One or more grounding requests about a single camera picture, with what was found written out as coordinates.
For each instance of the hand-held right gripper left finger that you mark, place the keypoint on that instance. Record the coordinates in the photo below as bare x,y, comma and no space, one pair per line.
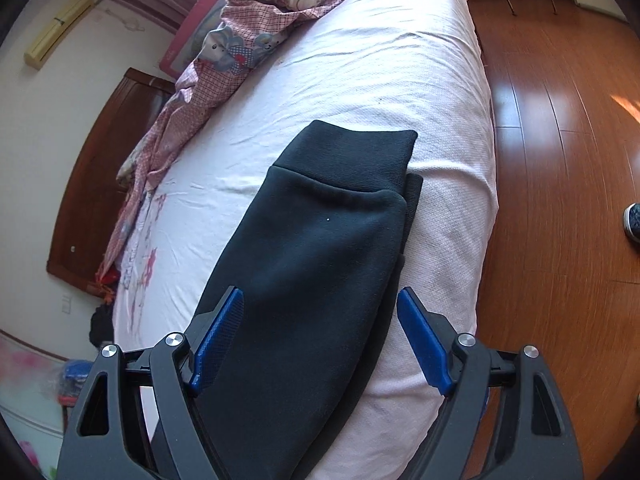
220,332

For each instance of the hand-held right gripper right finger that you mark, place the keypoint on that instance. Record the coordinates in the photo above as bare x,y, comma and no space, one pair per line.
422,335

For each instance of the dark sweater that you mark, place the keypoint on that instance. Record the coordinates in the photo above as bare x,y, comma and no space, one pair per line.
305,280

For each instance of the black bag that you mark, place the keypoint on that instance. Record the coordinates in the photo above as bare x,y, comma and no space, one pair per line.
101,325

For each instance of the wooden headboard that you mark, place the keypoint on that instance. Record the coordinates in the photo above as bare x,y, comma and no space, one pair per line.
100,175

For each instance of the white storage box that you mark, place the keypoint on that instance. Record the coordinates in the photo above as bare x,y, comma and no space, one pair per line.
30,400

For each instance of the blue sneaker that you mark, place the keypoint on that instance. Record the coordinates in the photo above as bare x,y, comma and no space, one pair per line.
632,222

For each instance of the white bed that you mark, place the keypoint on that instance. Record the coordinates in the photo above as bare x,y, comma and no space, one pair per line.
325,110

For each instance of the pink checkered quilt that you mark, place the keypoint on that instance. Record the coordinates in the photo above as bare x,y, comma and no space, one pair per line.
210,60

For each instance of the pink pillow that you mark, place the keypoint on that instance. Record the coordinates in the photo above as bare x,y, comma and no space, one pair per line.
195,30

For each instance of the wall air conditioner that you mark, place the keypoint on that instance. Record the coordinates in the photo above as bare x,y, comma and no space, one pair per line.
57,30

